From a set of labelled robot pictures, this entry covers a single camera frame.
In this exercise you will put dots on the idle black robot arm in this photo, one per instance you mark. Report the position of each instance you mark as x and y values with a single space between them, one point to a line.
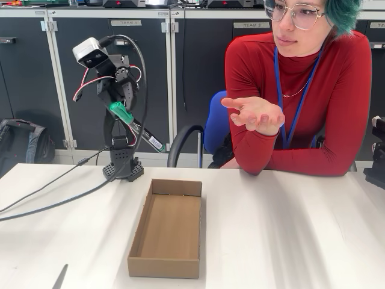
377 177

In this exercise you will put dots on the left forearm red sleeve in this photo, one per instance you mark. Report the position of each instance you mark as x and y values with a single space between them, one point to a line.
316 162

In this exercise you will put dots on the black device with red logo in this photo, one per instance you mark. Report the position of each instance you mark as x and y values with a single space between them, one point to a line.
123 3
230 3

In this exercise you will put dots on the team 4 tape label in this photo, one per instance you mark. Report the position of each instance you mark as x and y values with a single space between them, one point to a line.
126 23

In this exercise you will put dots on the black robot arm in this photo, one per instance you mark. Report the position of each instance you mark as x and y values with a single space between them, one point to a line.
123 165

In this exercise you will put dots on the team 5 tape label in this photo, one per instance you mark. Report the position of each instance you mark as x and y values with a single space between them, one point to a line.
251 25

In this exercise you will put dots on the green crate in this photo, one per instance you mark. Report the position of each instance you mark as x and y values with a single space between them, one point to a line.
39 2

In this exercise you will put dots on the blue office chair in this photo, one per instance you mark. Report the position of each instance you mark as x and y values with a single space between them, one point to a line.
215 120

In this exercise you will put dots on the person's right hand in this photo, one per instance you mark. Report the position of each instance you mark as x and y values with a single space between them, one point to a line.
258 114

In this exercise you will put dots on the gold rimmed glasses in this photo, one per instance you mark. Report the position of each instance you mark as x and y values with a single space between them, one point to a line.
306 21

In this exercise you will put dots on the black backpack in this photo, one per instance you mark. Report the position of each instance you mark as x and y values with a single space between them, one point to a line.
18 144

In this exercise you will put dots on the person in red sweater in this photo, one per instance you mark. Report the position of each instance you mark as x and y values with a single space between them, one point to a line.
331 84

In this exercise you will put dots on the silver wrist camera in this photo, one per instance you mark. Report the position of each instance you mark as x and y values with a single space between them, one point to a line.
87 49

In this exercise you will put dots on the cut off tape label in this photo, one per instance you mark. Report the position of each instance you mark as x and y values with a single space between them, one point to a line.
378 25

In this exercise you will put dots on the dark grey cabinet door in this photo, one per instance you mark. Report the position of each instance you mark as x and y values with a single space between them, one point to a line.
204 60
159 90
24 90
379 90

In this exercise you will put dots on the green permanent marker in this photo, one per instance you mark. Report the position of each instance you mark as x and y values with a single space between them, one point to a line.
144 135

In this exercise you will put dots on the right forearm red sleeve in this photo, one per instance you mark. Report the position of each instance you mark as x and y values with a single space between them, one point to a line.
255 153

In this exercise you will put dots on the open cardboard box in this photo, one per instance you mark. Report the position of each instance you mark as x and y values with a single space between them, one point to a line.
168 228

